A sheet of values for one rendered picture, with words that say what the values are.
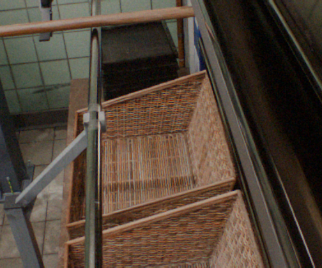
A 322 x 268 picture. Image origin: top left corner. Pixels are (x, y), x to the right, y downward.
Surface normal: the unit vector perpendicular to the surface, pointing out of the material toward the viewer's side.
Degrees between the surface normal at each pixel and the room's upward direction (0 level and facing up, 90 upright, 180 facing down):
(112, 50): 0
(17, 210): 90
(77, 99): 0
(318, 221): 12
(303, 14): 70
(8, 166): 90
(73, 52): 90
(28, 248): 90
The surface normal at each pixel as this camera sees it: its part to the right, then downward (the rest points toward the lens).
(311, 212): 0.15, -0.79
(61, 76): 0.08, 0.61
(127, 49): -0.07, -0.79
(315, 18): -0.96, -0.17
